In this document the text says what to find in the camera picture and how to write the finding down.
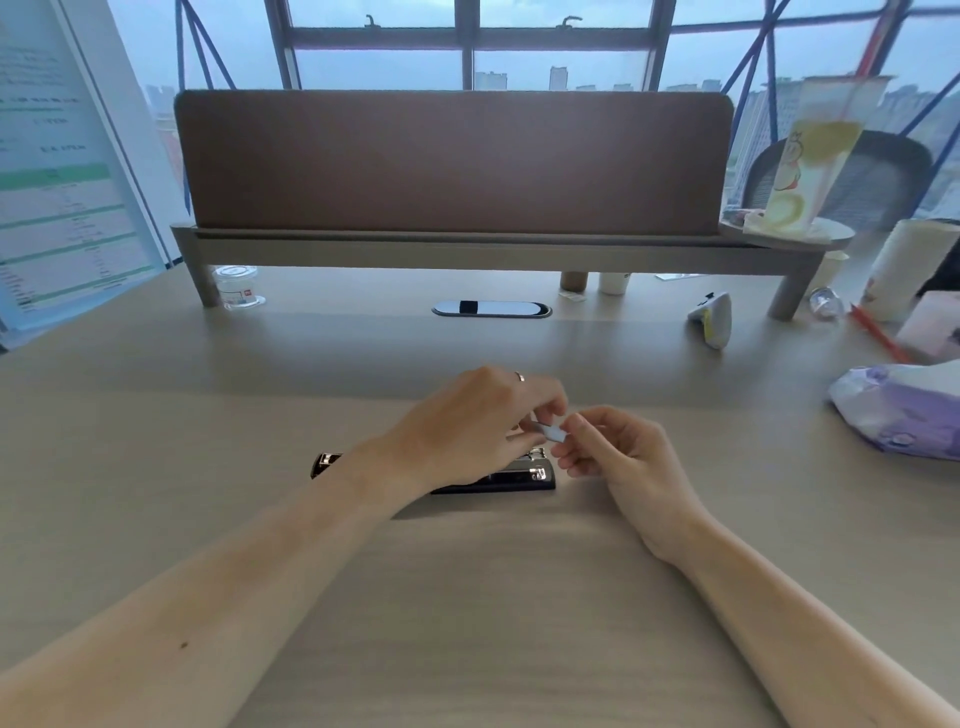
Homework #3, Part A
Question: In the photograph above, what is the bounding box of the grey desk shelf riser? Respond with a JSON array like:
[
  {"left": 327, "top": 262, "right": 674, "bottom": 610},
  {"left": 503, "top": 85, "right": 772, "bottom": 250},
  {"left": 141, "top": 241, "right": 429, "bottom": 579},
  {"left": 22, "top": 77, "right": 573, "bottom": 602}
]
[{"left": 170, "top": 222, "right": 831, "bottom": 323}]

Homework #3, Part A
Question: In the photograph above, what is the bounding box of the red pen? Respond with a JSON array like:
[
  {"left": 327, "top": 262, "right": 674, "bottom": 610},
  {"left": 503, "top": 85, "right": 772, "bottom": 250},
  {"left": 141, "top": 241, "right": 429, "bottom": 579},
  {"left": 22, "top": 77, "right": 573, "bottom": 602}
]
[{"left": 848, "top": 303, "right": 914, "bottom": 366}]

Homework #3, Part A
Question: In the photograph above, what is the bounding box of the round grey tray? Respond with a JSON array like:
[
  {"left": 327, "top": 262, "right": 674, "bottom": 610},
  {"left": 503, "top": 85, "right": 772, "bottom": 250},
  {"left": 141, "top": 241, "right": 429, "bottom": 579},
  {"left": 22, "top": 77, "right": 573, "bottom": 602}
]
[{"left": 718, "top": 210, "right": 857, "bottom": 251}]

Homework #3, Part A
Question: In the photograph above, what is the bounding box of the oval desk cable grommet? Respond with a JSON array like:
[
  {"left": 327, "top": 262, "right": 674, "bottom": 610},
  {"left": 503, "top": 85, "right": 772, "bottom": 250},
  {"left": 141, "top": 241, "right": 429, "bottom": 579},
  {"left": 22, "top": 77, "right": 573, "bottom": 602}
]
[{"left": 431, "top": 299, "right": 553, "bottom": 320}]

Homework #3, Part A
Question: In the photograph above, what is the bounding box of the pink box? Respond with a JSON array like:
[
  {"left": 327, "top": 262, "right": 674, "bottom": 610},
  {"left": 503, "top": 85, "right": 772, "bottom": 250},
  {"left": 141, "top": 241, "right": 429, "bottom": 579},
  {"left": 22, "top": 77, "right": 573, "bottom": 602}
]
[{"left": 894, "top": 290, "right": 960, "bottom": 366}]

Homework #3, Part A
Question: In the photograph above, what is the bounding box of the clear plastic jar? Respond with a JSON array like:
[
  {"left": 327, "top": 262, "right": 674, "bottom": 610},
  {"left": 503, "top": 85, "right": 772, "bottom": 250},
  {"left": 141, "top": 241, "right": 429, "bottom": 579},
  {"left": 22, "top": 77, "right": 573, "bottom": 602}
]
[{"left": 213, "top": 264, "right": 270, "bottom": 313}]

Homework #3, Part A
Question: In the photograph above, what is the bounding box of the person's left hand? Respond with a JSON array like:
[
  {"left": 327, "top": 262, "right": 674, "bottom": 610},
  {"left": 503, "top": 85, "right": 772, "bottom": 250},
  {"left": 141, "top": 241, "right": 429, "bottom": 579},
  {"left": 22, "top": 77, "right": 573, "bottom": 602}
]
[{"left": 375, "top": 366, "right": 573, "bottom": 505}]

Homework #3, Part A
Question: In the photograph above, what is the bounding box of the purple wet wipes pack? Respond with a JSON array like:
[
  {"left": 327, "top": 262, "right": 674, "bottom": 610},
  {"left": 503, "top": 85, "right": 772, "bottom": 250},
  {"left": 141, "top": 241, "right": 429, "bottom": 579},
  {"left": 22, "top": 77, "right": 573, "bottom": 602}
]
[{"left": 828, "top": 361, "right": 960, "bottom": 461}]

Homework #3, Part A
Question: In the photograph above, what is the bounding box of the person's right hand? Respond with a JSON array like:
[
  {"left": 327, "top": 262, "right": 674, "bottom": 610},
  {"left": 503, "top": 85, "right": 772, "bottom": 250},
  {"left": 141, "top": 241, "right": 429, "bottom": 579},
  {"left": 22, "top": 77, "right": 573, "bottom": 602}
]
[{"left": 555, "top": 405, "right": 715, "bottom": 568}]

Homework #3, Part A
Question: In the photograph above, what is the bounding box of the person's left forearm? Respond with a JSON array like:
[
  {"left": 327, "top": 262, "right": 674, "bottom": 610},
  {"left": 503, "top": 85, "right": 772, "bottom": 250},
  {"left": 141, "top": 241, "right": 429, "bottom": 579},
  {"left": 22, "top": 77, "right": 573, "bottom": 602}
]
[{"left": 0, "top": 438, "right": 412, "bottom": 728}]

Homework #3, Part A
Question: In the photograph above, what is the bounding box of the dark window frame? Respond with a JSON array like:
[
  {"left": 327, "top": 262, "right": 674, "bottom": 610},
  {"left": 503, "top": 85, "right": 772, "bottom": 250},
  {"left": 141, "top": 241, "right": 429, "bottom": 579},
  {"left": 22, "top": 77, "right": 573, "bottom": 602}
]
[{"left": 264, "top": 0, "right": 960, "bottom": 93}]

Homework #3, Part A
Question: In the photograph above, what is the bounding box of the computer monitor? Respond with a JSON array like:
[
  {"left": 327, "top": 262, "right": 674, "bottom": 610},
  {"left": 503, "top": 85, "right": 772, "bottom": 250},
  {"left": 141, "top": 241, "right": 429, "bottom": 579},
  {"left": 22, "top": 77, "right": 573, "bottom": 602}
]
[{"left": 0, "top": 0, "right": 171, "bottom": 354}]

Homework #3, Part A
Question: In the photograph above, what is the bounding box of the white paper towel roll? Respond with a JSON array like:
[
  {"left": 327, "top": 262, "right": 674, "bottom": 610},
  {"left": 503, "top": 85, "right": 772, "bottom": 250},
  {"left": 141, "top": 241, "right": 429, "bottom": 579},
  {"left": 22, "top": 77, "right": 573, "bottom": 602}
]
[{"left": 861, "top": 218, "right": 960, "bottom": 324}]

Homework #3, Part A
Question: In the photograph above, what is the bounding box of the brown desk divider panel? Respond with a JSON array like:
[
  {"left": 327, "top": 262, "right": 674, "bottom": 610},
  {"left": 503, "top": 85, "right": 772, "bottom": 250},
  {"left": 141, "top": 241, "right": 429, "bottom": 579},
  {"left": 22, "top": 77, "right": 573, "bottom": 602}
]
[{"left": 173, "top": 89, "right": 735, "bottom": 235}]

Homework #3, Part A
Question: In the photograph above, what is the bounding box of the clear lemon drink cup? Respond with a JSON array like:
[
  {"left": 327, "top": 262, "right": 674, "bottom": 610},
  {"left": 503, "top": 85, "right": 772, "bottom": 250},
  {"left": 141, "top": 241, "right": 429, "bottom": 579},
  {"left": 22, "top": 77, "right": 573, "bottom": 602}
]
[{"left": 760, "top": 74, "right": 899, "bottom": 235}]

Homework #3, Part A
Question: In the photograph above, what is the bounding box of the person's right forearm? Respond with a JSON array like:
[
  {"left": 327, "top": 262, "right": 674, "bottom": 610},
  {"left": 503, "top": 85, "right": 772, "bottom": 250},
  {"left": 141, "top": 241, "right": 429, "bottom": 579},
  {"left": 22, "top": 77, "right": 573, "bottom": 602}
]
[{"left": 656, "top": 517, "right": 960, "bottom": 728}]

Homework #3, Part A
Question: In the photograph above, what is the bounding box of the grey mesh office chair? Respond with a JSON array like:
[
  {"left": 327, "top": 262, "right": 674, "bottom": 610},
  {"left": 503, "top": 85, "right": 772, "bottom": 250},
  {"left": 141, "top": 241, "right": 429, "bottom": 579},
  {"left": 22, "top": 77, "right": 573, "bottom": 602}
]
[{"left": 738, "top": 129, "right": 936, "bottom": 235}]

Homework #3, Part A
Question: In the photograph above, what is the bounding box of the crumpled silver foil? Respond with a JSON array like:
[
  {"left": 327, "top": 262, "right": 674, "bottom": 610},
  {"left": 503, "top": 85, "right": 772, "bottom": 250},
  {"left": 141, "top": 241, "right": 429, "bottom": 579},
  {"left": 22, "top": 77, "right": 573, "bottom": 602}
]
[{"left": 807, "top": 286, "right": 849, "bottom": 323}]

